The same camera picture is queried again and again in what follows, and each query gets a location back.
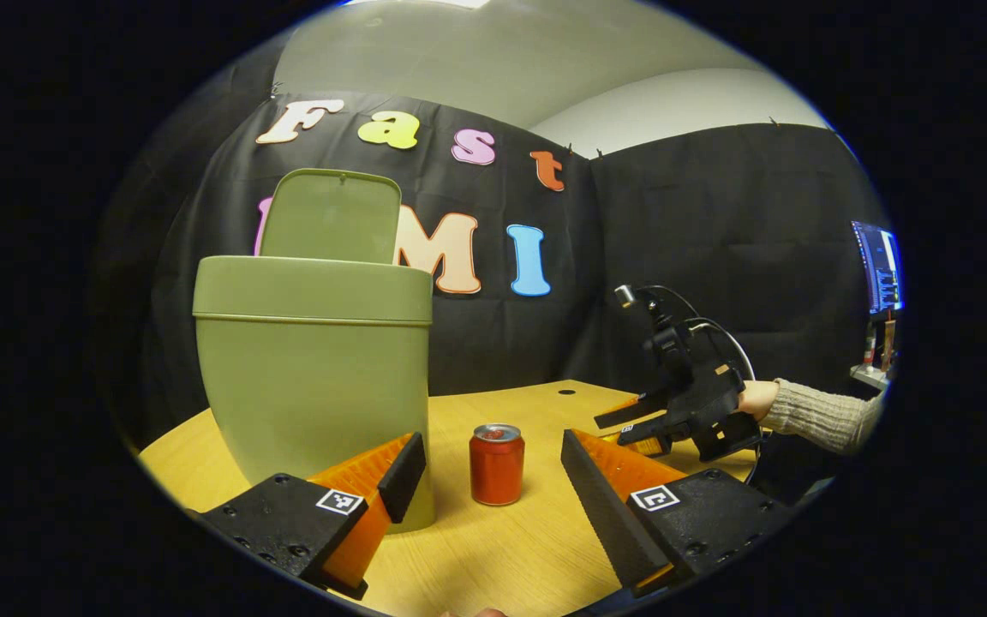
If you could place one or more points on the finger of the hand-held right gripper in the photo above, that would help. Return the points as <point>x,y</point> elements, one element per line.
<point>643,435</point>
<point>631,411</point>

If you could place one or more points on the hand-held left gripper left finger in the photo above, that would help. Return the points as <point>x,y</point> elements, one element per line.
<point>288,518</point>

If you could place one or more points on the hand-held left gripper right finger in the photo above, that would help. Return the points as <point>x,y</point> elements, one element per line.
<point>609,523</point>

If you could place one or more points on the red pop can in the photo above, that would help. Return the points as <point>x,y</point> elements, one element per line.
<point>497,471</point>

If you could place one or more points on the green desktop garbage bin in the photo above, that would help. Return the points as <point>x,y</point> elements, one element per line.
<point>314,386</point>

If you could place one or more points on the wooden desktop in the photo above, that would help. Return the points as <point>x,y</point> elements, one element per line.
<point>502,548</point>

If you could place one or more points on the black backdrop cloth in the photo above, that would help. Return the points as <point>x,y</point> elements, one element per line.
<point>682,231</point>

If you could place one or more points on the white side desk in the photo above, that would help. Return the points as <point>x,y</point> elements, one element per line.
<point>872,375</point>

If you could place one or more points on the computer monitor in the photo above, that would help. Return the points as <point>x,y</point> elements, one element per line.
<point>879,266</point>

